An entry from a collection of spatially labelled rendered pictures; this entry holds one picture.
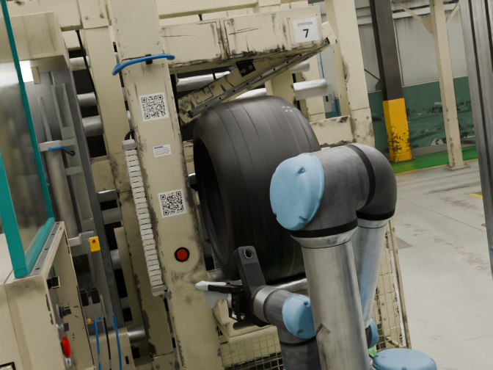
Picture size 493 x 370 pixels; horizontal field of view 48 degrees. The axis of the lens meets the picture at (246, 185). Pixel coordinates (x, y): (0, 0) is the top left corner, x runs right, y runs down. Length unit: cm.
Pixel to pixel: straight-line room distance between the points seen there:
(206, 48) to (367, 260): 112
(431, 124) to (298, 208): 1105
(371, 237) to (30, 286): 59
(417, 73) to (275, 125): 1035
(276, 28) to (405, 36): 987
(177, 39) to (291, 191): 116
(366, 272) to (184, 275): 77
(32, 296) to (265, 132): 90
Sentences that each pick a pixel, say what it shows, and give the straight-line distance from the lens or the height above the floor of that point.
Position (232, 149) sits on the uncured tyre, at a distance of 155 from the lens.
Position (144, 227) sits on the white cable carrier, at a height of 117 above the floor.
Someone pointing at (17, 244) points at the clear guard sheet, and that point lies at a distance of 88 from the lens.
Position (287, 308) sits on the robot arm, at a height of 107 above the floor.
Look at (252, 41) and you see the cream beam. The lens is 202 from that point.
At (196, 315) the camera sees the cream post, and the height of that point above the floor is 86.
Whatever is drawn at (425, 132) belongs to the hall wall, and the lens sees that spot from 1185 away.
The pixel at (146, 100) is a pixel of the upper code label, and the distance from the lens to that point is 167.
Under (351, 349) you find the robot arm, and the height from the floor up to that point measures 103.
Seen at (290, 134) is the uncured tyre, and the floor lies 137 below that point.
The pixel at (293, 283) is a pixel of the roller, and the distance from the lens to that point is 174.
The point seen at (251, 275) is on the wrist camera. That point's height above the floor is 110.
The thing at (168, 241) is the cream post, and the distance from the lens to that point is 170.
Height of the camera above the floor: 145
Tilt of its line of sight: 7 degrees down
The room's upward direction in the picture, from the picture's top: 10 degrees counter-clockwise
